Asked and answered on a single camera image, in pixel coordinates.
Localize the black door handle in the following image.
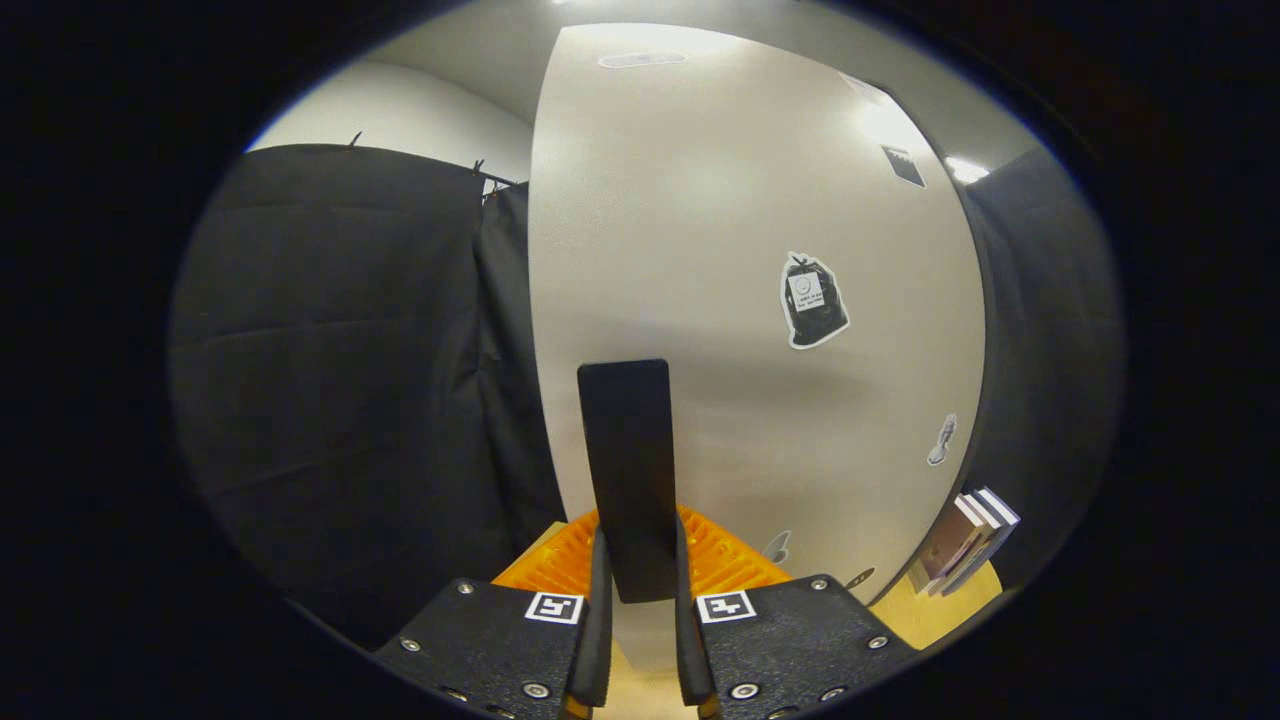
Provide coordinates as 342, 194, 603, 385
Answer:
577, 359, 681, 604

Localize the black backdrop cloth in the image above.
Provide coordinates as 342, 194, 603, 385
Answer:
168, 143, 1126, 651

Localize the beige cabinet door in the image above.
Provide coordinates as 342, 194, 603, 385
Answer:
528, 22, 991, 673

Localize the black yellow spine book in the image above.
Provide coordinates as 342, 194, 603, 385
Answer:
930, 492, 1004, 596

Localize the brown spine book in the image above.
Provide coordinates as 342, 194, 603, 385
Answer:
907, 497, 986, 593

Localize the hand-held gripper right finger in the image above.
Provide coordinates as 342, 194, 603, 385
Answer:
675, 505, 919, 720

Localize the grey blue spine book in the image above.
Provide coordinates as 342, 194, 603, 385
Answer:
945, 487, 1021, 598

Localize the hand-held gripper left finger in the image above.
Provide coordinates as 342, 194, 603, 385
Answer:
375, 510, 613, 720

